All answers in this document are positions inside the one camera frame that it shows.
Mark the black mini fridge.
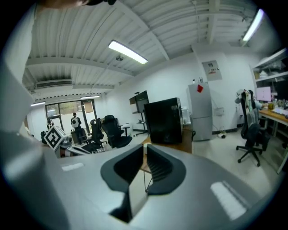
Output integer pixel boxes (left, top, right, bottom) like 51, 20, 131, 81
143, 97, 183, 145

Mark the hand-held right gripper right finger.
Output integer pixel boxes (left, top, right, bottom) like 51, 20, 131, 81
130, 145, 270, 230

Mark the glass door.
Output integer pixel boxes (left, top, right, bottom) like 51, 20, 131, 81
45, 100, 96, 145

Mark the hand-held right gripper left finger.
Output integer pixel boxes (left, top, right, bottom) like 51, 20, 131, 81
54, 143, 144, 230

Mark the grey electrical panel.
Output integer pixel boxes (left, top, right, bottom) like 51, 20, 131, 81
202, 60, 223, 82

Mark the wooden desk with white frame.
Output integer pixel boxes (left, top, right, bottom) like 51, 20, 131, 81
258, 109, 288, 174

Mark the black flat screen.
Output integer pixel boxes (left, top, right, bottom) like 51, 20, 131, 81
135, 90, 150, 113

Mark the monitor with pink screen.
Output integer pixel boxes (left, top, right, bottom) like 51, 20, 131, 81
256, 86, 272, 102

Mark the white wall shelf unit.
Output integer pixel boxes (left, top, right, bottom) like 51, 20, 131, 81
252, 48, 288, 88

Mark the white air vent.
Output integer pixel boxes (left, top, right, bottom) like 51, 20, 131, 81
35, 80, 73, 89

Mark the black rolling screen stand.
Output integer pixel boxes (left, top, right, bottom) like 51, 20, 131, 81
132, 111, 149, 136

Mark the wooden table with black legs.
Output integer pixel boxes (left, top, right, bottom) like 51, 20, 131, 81
139, 124, 194, 194

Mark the grey refrigerator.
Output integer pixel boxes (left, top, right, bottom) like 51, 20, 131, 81
186, 82, 213, 142

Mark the black office chair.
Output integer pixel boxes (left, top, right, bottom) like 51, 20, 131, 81
82, 118, 108, 155
101, 115, 133, 149
236, 91, 271, 167

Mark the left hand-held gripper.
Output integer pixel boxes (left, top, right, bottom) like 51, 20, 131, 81
44, 125, 92, 159

